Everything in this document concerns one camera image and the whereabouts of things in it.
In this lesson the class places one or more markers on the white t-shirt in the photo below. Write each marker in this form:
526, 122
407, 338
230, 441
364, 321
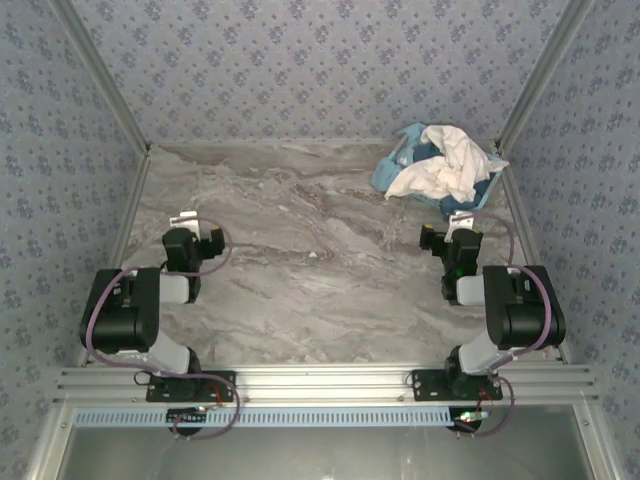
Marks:
450, 165

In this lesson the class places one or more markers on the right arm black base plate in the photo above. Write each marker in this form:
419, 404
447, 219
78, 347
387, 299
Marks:
427, 385

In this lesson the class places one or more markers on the light blue t-shirt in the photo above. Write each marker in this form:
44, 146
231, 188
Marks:
390, 172

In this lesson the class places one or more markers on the small black controller board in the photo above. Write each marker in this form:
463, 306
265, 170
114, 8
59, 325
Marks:
187, 417
467, 419

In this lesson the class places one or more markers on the aluminium mounting rail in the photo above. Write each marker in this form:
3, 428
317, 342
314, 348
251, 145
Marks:
320, 382

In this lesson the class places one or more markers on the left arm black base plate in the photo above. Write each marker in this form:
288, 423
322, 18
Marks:
220, 385

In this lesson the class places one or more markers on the aluminium table side rail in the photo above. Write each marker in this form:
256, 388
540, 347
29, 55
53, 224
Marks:
525, 240
131, 215

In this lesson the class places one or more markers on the aluminium frame post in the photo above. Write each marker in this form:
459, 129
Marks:
545, 75
100, 75

